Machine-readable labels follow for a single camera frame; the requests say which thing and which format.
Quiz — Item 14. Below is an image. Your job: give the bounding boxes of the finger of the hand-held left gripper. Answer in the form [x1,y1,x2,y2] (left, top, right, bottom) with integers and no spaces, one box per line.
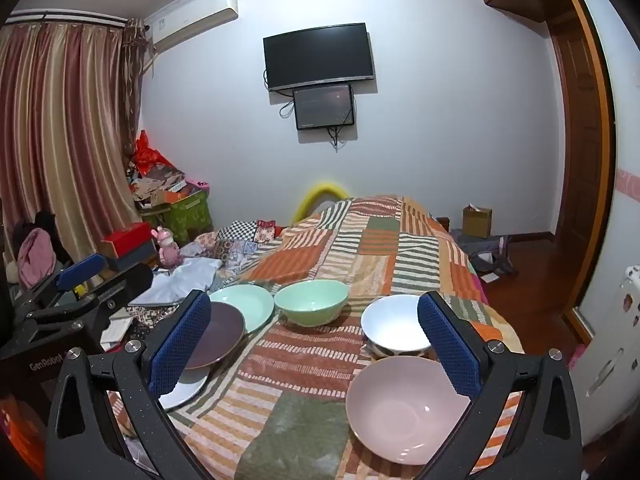
[27,263,153,328]
[15,254,107,311]

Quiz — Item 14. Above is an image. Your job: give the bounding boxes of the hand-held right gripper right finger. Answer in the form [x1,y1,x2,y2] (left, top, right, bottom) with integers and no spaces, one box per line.
[415,290,583,480]

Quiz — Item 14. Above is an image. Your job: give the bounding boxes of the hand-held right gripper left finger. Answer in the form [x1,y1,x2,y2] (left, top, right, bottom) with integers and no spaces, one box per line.
[46,290,221,480]

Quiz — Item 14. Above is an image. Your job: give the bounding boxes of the purple plate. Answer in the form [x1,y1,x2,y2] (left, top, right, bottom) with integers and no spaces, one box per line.
[185,302,246,371]

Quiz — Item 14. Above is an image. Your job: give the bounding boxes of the white plate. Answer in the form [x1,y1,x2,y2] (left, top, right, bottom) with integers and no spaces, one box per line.
[159,367,208,410]

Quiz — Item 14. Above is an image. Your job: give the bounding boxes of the white spotted bowl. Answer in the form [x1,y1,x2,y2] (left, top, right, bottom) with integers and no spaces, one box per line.
[361,295,434,358]

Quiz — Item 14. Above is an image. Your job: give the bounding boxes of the pink bowl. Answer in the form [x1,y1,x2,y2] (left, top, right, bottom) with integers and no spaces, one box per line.
[346,357,473,465]

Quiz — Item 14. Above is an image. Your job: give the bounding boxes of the light green plate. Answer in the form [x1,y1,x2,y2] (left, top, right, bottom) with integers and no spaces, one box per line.
[209,285,275,335]

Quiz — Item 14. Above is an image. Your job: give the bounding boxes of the green bowl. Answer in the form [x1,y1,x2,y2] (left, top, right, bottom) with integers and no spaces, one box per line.
[274,280,349,327]

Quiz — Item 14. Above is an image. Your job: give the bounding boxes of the dark grey box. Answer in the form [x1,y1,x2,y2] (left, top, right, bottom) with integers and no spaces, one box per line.
[106,242,160,273]

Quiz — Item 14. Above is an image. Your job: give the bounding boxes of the pink cloth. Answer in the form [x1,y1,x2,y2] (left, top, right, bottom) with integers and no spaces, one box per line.
[18,228,57,288]

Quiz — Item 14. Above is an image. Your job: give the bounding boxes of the red box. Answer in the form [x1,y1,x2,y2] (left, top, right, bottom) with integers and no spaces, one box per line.
[101,222,152,258]

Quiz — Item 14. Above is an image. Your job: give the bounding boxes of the pink rabbit toy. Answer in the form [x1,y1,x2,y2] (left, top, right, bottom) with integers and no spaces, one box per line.
[151,226,182,267]

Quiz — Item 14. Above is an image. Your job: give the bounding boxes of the light blue cloth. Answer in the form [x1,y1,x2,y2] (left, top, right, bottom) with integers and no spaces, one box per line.
[131,257,223,306]

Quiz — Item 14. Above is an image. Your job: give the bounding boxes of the grey bag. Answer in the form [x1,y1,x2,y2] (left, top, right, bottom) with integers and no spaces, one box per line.
[450,230,518,276]

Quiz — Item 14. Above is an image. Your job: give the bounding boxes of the green storage box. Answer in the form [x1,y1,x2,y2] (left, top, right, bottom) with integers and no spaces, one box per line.
[142,187,211,246]

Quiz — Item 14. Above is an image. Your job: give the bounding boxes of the floral patchwork quilt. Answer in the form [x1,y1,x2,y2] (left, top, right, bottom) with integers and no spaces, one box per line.
[190,225,281,281]

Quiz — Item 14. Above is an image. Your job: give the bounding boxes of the brown cardboard box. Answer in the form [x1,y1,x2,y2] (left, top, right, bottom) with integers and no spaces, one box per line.
[462,205,493,238]

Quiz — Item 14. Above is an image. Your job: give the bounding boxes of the black white checkered cloth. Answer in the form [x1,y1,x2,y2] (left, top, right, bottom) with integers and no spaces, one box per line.
[215,220,261,246]

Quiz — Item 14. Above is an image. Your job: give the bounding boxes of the striped patchwork blanket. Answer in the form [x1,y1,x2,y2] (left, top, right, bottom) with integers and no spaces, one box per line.
[107,195,526,480]

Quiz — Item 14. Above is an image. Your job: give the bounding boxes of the red plastic bag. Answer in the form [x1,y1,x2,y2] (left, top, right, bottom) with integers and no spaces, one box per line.
[132,130,176,176]

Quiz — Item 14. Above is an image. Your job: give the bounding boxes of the striped red beige curtain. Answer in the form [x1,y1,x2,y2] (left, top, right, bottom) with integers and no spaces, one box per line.
[0,10,151,301]

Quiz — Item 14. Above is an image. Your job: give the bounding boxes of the yellow foam tube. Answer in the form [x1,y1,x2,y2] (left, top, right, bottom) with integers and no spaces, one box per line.
[291,183,351,226]

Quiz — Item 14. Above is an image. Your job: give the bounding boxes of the wooden door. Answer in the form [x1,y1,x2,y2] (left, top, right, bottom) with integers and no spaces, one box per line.
[550,10,613,331]

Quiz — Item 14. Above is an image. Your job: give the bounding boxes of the small black monitor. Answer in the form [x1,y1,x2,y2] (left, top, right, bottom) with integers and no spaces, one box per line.
[293,84,356,131]

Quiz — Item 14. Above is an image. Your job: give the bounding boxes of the white air conditioner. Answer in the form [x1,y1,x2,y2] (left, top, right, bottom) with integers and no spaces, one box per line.
[148,0,239,53]

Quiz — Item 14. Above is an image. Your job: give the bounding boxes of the black monitor cable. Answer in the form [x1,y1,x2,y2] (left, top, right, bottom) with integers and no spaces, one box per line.
[325,125,351,153]

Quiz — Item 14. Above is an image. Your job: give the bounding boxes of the curtain rail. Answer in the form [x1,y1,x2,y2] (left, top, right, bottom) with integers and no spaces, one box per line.
[5,7,128,24]

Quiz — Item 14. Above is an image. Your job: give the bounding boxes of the black wall television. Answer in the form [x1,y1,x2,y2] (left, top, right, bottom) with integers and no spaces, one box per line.
[263,23,376,92]

